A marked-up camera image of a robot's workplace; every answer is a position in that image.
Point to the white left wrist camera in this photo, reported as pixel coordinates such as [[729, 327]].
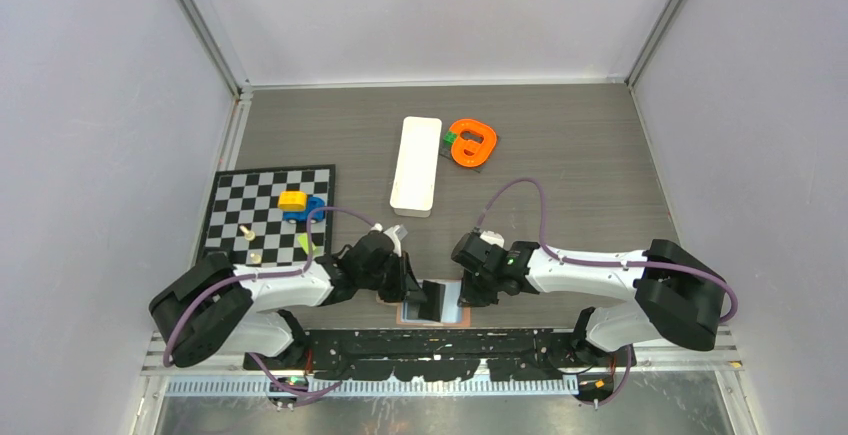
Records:
[[396, 233]]

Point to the green rectangular block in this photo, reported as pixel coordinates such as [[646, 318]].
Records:
[[305, 242]]

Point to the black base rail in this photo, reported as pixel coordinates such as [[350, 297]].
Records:
[[440, 354]]

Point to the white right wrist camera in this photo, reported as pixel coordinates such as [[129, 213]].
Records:
[[492, 238]]

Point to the black white chessboard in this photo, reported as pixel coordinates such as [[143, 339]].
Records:
[[249, 197]]

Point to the cream chess pawn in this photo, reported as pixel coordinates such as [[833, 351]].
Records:
[[247, 233]]

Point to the orange plastic ring toy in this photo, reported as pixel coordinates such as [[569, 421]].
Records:
[[475, 143]]

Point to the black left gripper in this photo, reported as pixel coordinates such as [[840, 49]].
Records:
[[405, 283]]

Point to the blue toy car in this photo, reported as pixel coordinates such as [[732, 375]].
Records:
[[296, 213]]

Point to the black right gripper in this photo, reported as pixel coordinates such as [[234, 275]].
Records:
[[472, 297]]

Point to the brown leather card holder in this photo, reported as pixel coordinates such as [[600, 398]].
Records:
[[454, 315]]

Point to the yellow toy brick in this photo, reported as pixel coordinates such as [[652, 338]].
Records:
[[292, 201]]

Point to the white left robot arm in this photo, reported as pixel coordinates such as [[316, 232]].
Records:
[[218, 306]]

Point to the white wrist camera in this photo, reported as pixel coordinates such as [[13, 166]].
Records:
[[492, 238], [396, 233]]

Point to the black credit card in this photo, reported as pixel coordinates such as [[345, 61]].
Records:
[[432, 308]]

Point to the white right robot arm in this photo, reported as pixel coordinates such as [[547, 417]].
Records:
[[663, 292]]

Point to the white plastic tray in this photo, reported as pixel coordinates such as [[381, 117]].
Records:
[[413, 187]]

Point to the green small cube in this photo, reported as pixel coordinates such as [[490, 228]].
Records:
[[449, 138]]

